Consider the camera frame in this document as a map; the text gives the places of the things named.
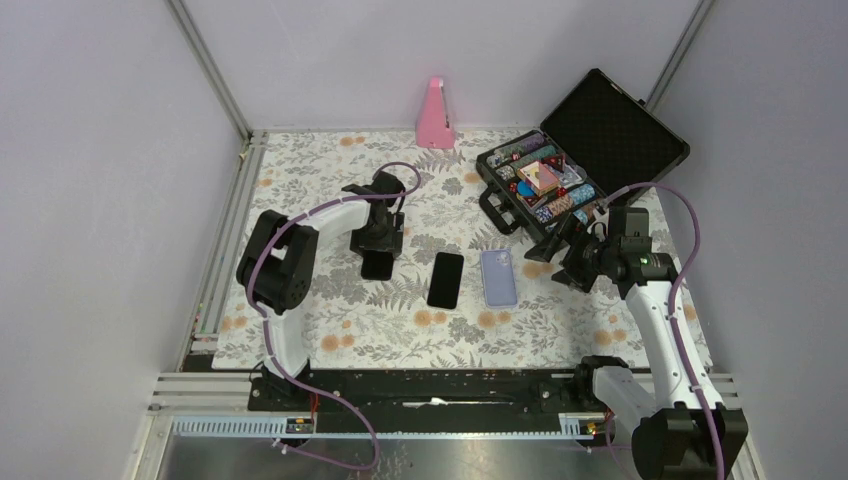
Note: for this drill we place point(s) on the playing card deck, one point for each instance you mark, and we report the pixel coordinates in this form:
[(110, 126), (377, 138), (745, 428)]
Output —
[(539, 177)]

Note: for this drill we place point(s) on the pink metronome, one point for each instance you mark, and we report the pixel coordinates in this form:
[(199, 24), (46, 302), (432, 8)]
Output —
[(433, 127)]

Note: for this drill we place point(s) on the black poker chip case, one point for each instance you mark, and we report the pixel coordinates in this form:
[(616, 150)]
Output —
[(598, 140)]

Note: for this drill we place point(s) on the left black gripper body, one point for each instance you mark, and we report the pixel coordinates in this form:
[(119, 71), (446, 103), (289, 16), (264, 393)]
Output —
[(385, 238)]

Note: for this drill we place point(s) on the floral table mat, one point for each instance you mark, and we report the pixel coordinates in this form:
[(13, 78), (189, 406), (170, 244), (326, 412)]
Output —
[(354, 323)]

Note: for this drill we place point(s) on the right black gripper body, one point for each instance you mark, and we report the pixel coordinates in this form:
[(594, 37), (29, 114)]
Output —
[(587, 258)]

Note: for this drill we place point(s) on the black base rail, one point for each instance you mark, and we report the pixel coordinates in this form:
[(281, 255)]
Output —
[(449, 401)]

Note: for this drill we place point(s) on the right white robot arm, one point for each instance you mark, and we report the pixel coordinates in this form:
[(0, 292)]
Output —
[(682, 428)]

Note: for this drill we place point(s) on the lilac phone case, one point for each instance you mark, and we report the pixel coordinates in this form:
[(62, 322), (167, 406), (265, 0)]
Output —
[(498, 280)]

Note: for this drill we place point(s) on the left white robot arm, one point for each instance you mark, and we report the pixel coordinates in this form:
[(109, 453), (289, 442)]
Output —
[(277, 266)]

